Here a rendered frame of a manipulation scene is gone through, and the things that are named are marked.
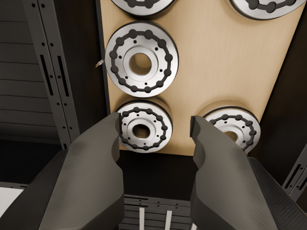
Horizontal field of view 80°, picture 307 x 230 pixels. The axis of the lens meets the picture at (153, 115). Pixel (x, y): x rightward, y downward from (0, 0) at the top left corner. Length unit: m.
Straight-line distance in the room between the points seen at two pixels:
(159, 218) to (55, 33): 0.48
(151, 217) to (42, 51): 0.46
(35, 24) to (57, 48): 0.03
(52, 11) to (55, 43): 0.03
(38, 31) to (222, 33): 0.22
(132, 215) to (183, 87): 0.38
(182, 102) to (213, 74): 0.07
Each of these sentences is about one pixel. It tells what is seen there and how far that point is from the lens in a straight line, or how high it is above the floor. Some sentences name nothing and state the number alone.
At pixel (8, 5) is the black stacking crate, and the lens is 0.37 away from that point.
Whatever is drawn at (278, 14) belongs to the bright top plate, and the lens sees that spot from 0.28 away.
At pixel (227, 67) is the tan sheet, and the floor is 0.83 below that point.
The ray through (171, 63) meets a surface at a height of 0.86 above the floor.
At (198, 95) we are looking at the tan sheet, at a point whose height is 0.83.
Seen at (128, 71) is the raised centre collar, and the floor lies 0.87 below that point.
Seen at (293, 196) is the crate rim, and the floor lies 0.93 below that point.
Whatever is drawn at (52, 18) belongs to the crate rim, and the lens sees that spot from 0.21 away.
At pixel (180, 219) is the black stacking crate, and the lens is 0.55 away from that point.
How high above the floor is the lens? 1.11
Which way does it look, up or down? 60 degrees down
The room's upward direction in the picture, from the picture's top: 170 degrees counter-clockwise
